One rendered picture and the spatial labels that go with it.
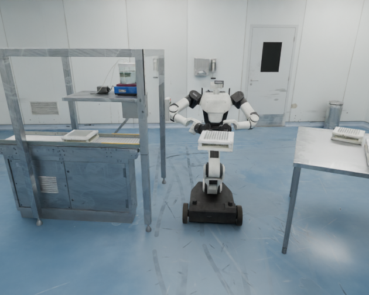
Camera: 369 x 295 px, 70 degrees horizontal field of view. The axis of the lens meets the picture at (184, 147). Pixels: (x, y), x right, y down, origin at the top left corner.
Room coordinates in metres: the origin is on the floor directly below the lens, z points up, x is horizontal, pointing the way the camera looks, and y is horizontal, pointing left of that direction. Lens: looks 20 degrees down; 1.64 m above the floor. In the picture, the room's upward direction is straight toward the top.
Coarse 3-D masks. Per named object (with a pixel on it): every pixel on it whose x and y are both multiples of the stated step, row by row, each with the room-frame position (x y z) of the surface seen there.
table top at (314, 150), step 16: (304, 128) 2.72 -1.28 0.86; (320, 128) 2.72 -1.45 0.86; (304, 144) 2.21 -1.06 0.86; (320, 144) 2.21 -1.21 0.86; (336, 144) 2.21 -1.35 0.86; (352, 144) 2.22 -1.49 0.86; (304, 160) 1.84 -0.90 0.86; (320, 160) 1.84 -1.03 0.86; (336, 160) 1.84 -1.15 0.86; (352, 160) 1.84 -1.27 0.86; (368, 176) 1.61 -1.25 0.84
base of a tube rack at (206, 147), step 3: (198, 147) 1.77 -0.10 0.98; (201, 147) 1.76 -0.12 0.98; (204, 147) 1.76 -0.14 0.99; (207, 147) 1.75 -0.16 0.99; (210, 147) 1.75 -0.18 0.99; (213, 147) 1.74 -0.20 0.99; (216, 147) 1.74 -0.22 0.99; (219, 147) 1.74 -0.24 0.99; (222, 147) 1.74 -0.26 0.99; (225, 147) 1.74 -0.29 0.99; (216, 150) 1.74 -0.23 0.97; (219, 150) 1.74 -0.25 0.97; (222, 150) 1.73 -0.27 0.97; (225, 150) 1.73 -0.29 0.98; (228, 150) 1.72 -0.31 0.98; (231, 150) 1.72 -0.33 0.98
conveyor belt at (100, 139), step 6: (12, 138) 2.40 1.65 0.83; (30, 138) 2.40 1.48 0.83; (36, 138) 2.41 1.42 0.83; (42, 138) 2.41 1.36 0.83; (48, 138) 2.41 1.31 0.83; (54, 138) 2.41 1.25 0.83; (60, 138) 2.41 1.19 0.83; (102, 138) 2.42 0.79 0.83; (108, 138) 2.42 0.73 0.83; (114, 138) 2.42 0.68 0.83; (120, 138) 2.42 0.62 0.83; (126, 138) 2.42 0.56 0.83; (132, 138) 2.42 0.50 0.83; (138, 138) 2.42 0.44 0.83; (30, 144) 2.24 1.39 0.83
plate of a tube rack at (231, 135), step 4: (204, 132) 1.94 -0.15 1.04; (208, 132) 1.94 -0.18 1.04; (224, 132) 1.94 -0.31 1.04; (232, 132) 1.93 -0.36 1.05; (200, 136) 1.85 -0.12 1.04; (216, 136) 1.84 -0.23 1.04; (228, 136) 1.84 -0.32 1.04; (232, 136) 1.84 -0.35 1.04; (200, 140) 1.76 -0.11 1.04; (204, 140) 1.76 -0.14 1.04; (208, 140) 1.76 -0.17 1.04; (212, 140) 1.76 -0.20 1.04; (216, 140) 1.76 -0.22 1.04; (220, 140) 1.75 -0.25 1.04; (224, 140) 1.75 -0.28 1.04; (228, 140) 1.75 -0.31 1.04; (232, 140) 1.75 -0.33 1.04; (220, 144) 1.73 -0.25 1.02; (224, 144) 1.73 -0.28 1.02; (228, 144) 1.72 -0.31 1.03; (232, 144) 1.72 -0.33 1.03
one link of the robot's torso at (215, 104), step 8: (208, 96) 2.44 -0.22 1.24; (216, 96) 2.44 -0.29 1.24; (224, 96) 2.43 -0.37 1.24; (200, 104) 2.49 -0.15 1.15; (208, 104) 2.41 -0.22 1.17; (216, 104) 2.41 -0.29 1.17; (224, 104) 2.40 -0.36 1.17; (232, 104) 2.47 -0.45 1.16; (208, 112) 2.42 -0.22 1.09; (216, 112) 2.41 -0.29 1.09; (224, 112) 2.41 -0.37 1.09; (208, 120) 2.43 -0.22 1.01; (216, 120) 2.42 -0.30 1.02
